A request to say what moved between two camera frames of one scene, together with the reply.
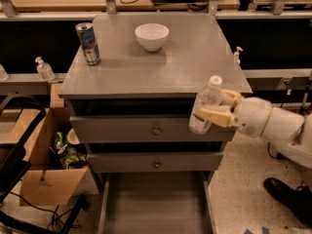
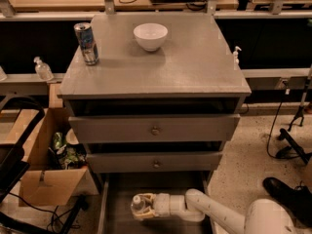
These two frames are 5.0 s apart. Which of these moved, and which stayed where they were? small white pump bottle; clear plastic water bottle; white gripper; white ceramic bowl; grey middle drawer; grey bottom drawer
Moved: white gripper; clear plastic water bottle
Stayed: grey bottom drawer; grey middle drawer; small white pump bottle; white ceramic bowl
